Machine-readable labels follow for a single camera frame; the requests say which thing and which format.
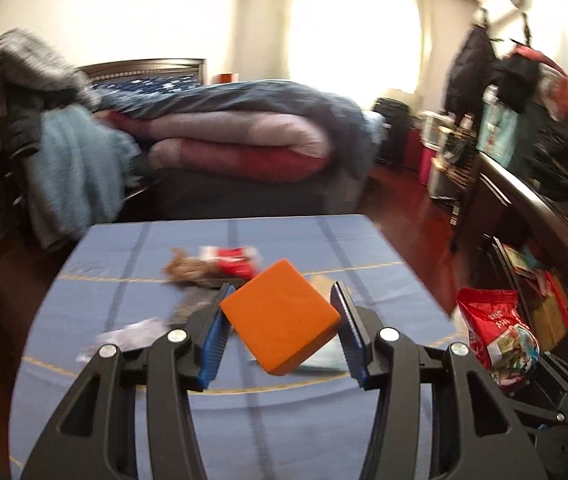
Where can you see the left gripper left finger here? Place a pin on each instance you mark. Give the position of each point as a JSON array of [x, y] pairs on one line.
[[208, 330]]

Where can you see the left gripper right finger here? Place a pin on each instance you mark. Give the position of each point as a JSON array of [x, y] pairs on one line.
[[357, 332]]

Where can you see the orange sponge block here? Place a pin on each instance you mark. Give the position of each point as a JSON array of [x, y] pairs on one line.
[[281, 318]]

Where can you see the orange toy dog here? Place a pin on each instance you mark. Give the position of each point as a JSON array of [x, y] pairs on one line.
[[190, 270]]

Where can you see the red snack wrapper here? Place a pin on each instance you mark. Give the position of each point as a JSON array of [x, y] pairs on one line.
[[237, 262]]

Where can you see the crumpled white paper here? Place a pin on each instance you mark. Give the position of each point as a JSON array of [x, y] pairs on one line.
[[131, 337]]

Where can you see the red plastic shopping bag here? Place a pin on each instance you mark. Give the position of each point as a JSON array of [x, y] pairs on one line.
[[502, 342]]

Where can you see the blue tablecloth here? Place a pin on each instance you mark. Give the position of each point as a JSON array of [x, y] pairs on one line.
[[249, 424]]

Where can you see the bed with grey sheet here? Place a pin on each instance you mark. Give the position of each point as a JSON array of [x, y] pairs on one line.
[[186, 194]]

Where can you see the dark wooden dresser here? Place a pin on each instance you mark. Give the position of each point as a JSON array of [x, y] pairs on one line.
[[498, 211]]

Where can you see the black suitcase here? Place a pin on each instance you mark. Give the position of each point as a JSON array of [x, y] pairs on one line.
[[398, 122]]

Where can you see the blue patterned duvet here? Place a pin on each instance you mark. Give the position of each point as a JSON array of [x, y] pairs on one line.
[[356, 134]]

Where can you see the pink and red comforter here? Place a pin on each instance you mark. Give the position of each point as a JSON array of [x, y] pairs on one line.
[[255, 146]]

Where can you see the light blue towel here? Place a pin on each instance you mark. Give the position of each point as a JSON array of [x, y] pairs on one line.
[[78, 176]]

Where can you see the pile of dark clothes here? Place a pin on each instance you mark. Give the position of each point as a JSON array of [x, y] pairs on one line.
[[548, 161]]

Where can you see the hanging black coat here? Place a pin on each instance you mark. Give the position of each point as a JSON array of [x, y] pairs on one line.
[[470, 73]]

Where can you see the grey jacket on chair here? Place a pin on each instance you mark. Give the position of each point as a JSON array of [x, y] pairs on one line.
[[34, 78]]

